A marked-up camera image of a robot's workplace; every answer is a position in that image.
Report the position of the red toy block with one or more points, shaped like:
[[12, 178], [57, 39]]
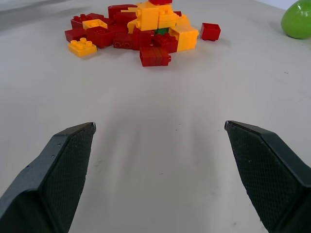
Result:
[[167, 42], [124, 18], [74, 34], [143, 38], [122, 41], [210, 31], [160, 2], [154, 56], [119, 11], [100, 36], [85, 18]]

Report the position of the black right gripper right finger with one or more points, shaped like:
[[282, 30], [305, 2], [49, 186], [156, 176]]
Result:
[[264, 170]]

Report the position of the green plastic building brick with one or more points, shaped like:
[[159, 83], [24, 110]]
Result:
[[161, 30]]

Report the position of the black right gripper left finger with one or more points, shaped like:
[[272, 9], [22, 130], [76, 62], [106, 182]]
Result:
[[52, 174]]

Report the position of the green round object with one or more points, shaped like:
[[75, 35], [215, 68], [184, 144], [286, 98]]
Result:
[[297, 19]]

